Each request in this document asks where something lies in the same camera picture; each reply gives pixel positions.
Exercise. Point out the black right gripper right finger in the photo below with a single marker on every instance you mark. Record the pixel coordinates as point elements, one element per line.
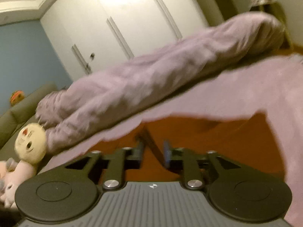
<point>236,190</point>

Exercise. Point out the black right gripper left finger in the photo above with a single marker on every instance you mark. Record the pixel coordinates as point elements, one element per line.
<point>71,190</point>

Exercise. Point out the olive green upholstered headboard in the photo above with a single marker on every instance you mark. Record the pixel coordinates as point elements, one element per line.
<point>18,116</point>

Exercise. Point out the cream round-head plush doll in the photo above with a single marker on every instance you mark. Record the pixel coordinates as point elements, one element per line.
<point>30,144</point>

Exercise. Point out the pink unicorn plush toy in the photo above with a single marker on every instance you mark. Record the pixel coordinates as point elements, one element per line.
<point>13,174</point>

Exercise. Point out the rust orange knit garment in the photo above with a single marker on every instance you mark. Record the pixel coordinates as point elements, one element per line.
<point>249,141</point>

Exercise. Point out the white wardrobe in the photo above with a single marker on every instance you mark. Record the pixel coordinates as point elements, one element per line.
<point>92,35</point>

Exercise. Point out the orange plush toy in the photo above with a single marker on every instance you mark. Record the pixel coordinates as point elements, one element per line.
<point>16,97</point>

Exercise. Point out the lilac bed sheet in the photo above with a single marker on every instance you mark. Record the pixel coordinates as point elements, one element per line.
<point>273,85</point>

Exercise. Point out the rolled lilac duvet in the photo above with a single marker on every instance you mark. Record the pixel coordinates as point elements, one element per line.
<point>103,98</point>

